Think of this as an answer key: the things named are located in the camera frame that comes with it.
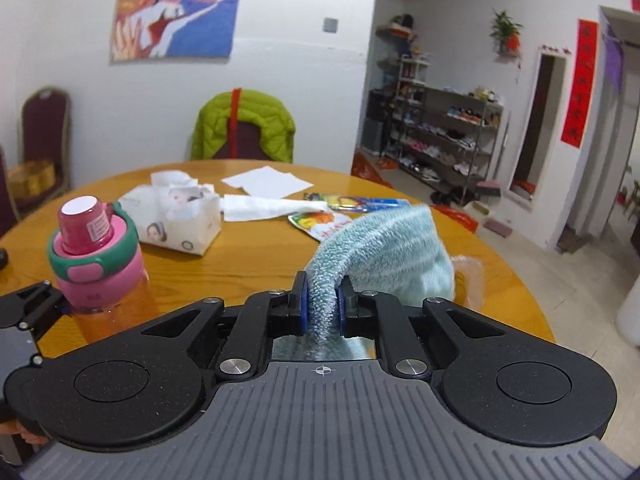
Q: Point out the plastic bag of rubber bands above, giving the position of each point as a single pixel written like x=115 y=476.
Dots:
x=469 y=284

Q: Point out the potted wall plant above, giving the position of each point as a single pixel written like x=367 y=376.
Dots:
x=506 y=34

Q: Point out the near dark red chair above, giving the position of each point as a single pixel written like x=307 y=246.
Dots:
x=9 y=216

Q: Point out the red plastic bag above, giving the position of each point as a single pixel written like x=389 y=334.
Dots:
x=363 y=169

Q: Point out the grey wall switch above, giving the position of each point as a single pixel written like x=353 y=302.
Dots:
x=330 y=25

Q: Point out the blue yellow flat packet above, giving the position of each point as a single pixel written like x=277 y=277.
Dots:
x=357 y=204

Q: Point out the round wooden table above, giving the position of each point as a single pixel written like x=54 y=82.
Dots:
x=246 y=257

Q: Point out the white tissue pack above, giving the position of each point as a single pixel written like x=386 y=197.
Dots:
x=175 y=211

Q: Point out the left hand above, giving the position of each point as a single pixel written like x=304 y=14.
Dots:
x=22 y=432

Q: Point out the metal shoe rack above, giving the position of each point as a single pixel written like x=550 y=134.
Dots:
x=442 y=137

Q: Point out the anime wall poster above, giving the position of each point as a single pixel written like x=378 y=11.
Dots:
x=173 y=29

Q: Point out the light blue striped towel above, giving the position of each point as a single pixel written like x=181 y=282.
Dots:
x=395 y=251

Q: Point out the green white snack packet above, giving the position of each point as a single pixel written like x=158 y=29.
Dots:
x=319 y=224

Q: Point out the dark red chair with jacket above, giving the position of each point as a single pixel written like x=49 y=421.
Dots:
x=243 y=143

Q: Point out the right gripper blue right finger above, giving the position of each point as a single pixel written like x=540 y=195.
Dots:
x=382 y=318

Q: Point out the white paper sheet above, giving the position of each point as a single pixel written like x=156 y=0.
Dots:
x=267 y=182

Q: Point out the red door couplet banner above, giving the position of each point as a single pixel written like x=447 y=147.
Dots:
x=582 y=84

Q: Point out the dark red gold chair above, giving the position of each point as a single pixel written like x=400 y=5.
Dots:
x=45 y=124

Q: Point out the gold round tin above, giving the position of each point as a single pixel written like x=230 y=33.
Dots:
x=31 y=179

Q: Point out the pink water bottle green handle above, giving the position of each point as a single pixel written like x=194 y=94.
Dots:
x=98 y=264

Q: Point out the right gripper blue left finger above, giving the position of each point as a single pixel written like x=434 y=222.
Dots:
x=265 y=317

